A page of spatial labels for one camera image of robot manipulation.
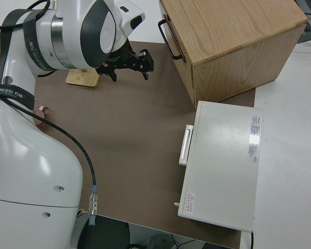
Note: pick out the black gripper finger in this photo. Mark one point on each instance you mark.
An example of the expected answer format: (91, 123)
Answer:
(110, 71)
(146, 63)

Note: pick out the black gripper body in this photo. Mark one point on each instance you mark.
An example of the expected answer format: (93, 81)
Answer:
(123, 61)

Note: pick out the pink mug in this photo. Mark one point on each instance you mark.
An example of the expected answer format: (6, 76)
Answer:
(39, 115)

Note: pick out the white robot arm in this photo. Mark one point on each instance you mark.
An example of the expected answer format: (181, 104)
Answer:
(28, 168)

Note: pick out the wooden mug rack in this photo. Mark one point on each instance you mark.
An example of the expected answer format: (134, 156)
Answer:
(83, 77)

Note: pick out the brown table mat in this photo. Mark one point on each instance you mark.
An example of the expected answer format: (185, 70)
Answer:
(119, 142)

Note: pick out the wooden cabinet box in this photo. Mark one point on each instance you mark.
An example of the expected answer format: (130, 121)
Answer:
(235, 46)

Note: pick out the white toaster oven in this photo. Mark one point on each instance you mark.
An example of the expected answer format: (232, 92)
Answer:
(220, 160)

